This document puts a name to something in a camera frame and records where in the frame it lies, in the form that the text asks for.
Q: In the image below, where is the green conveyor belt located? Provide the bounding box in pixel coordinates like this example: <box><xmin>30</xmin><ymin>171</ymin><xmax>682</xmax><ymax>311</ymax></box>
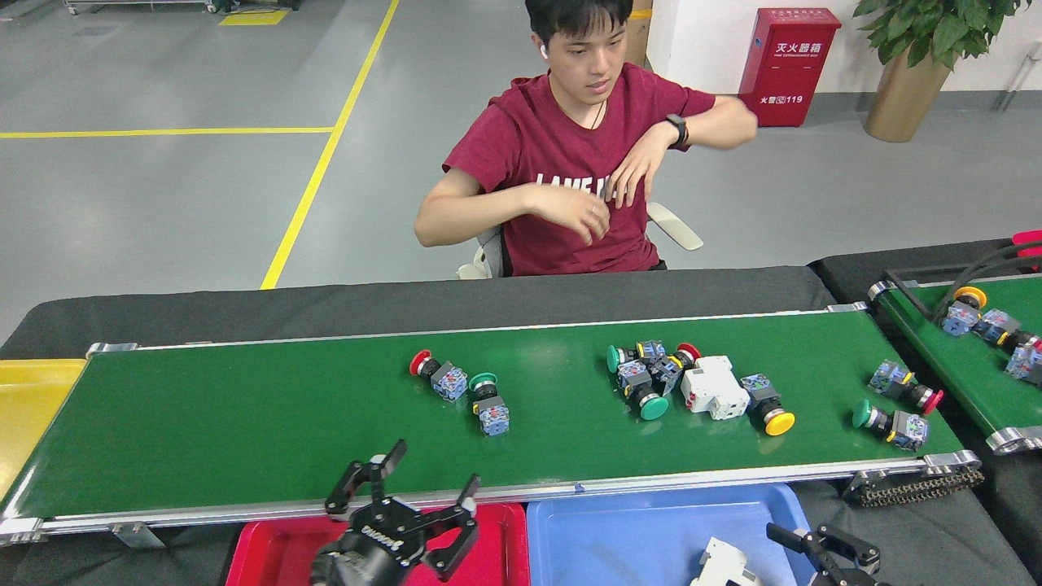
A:
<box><xmin>867</xmin><ymin>273</ymin><xmax>1042</xmax><ymax>455</ymax></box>
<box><xmin>0</xmin><ymin>303</ymin><xmax>984</xmax><ymax>548</ymax></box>

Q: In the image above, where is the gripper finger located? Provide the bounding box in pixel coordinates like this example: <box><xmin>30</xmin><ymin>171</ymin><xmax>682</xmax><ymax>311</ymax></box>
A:
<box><xmin>422</xmin><ymin>474</ymin><xmax>483</xmax><ymax>584</ymax></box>
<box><xmin>324</xmin><ymin>439</ymin><xmax>409</xmax><ymax>522</ymax></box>
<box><xmin>765</xmin><ymin>523</ymin><xmax>833</xmax><ymax>585</ymax></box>
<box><xmin>819</xmin><ymin>525</ymin><xmax>884</xmax><ymax>579</ymax></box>

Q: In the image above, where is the brown cardboard box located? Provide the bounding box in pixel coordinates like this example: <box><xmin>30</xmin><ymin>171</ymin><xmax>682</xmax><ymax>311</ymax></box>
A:
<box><xmin>623</xmin><ymin>0</ymin><xmax>654</xmax><ymax>68</ymax></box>

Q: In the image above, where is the red fire extinguisher box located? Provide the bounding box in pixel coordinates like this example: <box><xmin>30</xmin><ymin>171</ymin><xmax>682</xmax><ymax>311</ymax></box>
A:
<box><xmin>737</xmin><ymin>7</ymin><xmax>843</xmax><ymax>128</ymax></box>

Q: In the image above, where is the red plastic bin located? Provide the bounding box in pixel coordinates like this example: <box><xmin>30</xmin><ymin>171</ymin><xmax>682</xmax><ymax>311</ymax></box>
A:
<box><xmin>1012</xmin><ymin>230</ymin><xmax>1042</xmax><ymax>271</ymax></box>

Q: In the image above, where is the grey office chair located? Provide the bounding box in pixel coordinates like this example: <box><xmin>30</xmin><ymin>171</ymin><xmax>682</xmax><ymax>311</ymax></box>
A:
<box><xmin>454</xmin><ymin>201</ymin><xmax>705</xmax><ymax>280</ymax></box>

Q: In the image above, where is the black table cloth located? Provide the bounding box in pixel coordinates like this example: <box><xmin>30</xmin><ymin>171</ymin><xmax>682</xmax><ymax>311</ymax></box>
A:
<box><xmin>808</xmin><ymin>238</ymin><xmax>1042</xmax><ymax>583</ymax></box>
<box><xmin>0</xmin><ymin>265</ymin><xmax>1035</xmax><ymax>586</ymax></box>

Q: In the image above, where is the black cable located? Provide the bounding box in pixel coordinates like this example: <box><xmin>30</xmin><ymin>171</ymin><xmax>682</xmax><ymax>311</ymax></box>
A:
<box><xmin>932</xmin><ymin>241</ymin><xmax>1042</xmax><ymax>322</ymax></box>

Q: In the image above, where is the metal wheeled rack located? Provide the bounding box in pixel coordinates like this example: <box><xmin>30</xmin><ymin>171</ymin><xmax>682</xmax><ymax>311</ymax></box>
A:
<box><xmin>63</xmin><ymin>0</ymin><xmax>222</xmax><ymax>15</ymax></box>

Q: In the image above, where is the person's left hand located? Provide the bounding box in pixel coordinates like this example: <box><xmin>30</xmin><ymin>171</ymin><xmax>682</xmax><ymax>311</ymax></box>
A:
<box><xmin>606</xmin><ymin>120</ymin><xmax>676</xmax><ymax>211</ymax></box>

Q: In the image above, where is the red plastic tray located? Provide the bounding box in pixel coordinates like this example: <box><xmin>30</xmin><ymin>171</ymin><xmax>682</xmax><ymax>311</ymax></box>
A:
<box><xmin>225</xmin><ymin>502</ymin><xmax>530</xmax><ymax>586</ymax></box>

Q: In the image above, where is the blue plastic tray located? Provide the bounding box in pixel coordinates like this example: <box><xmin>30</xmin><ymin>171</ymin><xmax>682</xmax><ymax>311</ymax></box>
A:
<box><xmin>526</xmin><ymin>483</ymin><xmax>817</xmax><ymax>586</ymax></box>

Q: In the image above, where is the black drive chain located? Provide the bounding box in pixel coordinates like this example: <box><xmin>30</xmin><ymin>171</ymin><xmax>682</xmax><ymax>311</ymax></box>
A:
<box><xmin>841</xmin><ymin>466</ymin><xmax>986</xmax><ymax>509</ymax></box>

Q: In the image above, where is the black metal guide frame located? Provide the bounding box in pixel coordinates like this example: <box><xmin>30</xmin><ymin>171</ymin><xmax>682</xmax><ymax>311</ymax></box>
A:
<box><xmin>882</xmin><ymin>262</ymin><xmax>1018</xmax><ymax>323</ymax></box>

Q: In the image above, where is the white circuit breaker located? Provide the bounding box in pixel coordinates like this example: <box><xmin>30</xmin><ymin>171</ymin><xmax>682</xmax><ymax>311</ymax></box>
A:
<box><xmin>680</xmin><ymin>355</ymin><xmax>751</xmax><ymax>422</ymax></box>
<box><xmin>690</xmin><ymin>536</ymin><xmax>764</xmax><ymax>586</ymax></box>

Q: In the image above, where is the grey metal pipe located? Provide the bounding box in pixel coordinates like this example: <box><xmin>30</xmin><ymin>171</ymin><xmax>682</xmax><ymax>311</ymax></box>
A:
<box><xmin>995</xmin><ymin>41</ymin><xmax>1042</xmax><ymax>112</ymax></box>

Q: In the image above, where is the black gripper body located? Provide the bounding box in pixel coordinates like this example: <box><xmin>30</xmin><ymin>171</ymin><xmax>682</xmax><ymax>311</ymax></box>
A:
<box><xmin>309</xmin><ymin>498</ymin><xmax>434</xmax><ymax>586</ymax></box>

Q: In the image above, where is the person's right hand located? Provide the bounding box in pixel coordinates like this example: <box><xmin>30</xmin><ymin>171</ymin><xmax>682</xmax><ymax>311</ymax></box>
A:
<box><xmin>532</xmin><ymin>182</ymin><xmax>613</xmax><ymax>247</ymax></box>

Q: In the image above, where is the gold plant pot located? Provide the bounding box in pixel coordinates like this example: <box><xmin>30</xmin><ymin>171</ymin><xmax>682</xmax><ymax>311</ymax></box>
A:
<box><xmin>864</xmin><ymin>49</ymin><xmax>952</xmax><ymax>144</ymax></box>

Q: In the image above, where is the yellow plastic tray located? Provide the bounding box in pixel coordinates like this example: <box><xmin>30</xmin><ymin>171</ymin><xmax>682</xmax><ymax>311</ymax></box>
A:
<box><xmin>0</xmin><ymin>359</ymin><xmax>87</xmax><ymax>499</ymax></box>

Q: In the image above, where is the person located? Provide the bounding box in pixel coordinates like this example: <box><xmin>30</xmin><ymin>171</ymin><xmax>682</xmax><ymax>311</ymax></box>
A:
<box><xmin>414</xmin><ymin>0</ymin><xmax>760</xmax><ymax>278</ymax></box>

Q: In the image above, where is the green leafy plant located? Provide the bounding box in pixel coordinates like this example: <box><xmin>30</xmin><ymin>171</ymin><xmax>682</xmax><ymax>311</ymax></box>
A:
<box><xmin>852</xmin><ymin>0</ymin><xmax>1014</xmax><ymax>70</ymax></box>

